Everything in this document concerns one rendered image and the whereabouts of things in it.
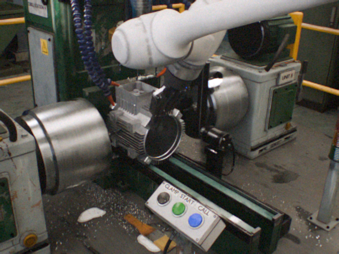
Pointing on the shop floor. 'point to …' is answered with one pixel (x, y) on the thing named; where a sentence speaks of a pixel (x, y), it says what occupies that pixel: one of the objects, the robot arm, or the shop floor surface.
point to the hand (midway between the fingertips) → (156, 120)
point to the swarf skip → (15, 13)
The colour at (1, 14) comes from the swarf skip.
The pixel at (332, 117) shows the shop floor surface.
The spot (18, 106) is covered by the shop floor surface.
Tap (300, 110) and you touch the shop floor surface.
